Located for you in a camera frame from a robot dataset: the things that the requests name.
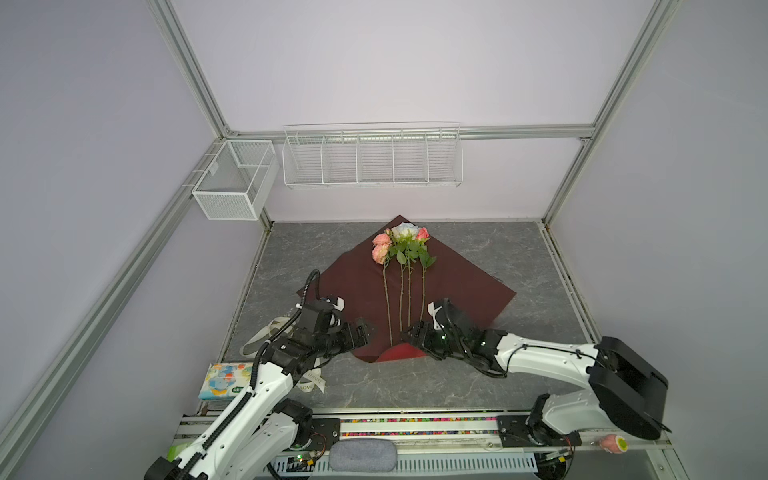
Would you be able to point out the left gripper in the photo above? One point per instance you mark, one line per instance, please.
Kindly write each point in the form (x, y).
(351, 342)

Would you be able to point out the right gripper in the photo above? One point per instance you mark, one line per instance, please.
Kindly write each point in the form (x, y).
(423, 341)

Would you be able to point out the red wrapping paper sheet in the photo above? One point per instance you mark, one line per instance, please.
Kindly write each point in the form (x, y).
(393, 298)

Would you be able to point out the single pink fake rose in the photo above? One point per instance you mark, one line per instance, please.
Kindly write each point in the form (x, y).
(426, 261)

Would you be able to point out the double pink fake rose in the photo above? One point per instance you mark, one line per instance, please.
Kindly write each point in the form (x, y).
(382, 244)

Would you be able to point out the cream fake rose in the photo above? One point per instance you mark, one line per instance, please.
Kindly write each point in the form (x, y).
(398, 238)

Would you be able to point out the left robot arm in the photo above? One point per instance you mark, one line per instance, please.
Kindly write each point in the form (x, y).
(262, 421)

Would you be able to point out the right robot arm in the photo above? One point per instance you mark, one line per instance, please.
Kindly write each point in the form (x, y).
(616, 388)

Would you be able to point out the cream ribbon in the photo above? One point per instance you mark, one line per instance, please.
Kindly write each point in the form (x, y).
(310, 380)

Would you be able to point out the grey foam pad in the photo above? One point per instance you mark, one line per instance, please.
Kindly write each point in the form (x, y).
(364, 455)

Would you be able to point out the white mesh box basket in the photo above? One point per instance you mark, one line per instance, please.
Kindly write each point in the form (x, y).
(237, 181)

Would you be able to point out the green white packet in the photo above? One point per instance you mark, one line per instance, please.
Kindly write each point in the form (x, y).
(174, 450)

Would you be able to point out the pink round object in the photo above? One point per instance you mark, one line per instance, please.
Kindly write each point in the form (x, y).
(614, 444)

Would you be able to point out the white wire shelf basket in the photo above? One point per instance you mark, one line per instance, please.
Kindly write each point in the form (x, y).
(389, 154)

